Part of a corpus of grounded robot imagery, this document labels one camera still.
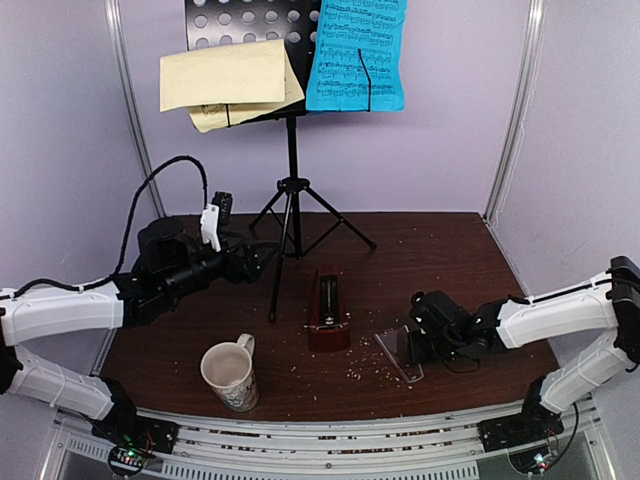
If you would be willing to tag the red wooden metronome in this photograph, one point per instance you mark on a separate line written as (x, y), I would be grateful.
(327, 327)

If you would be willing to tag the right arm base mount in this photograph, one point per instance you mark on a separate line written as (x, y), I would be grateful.
(530, 440)

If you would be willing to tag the clear plastic metronome cover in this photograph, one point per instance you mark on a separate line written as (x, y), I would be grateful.
(394, 343)

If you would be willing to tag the yellow sheet music page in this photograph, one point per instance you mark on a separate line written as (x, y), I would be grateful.
(230, 84)

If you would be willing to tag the right aluminium corner post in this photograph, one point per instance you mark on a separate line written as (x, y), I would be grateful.
(523, 91)

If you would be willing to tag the black music stand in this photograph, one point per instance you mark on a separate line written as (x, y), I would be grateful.
(216, 23)

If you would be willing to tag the aluminium corner post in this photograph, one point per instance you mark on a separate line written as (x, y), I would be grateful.
(117, 37)
(523, 91)

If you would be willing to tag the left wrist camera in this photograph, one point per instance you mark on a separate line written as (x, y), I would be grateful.
(215, 214)

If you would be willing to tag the left aluminium corner post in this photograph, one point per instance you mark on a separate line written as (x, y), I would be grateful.
(117, 37)

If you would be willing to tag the blue sheet music page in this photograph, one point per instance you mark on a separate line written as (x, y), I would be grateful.
(357, 53)

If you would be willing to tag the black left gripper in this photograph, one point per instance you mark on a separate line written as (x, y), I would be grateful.
(249, 271)

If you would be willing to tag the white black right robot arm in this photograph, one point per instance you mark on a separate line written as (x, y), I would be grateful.
(608, 302)

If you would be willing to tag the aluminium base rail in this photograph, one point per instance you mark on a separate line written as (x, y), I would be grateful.
(439, 446)

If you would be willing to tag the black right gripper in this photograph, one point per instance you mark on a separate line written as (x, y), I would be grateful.
(417, 351)

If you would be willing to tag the white ceramic mug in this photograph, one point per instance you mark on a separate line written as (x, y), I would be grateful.
(228, 370)

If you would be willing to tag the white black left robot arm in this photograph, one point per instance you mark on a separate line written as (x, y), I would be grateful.
(171, 265)

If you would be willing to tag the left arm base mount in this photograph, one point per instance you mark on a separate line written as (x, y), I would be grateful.
(136, 440)

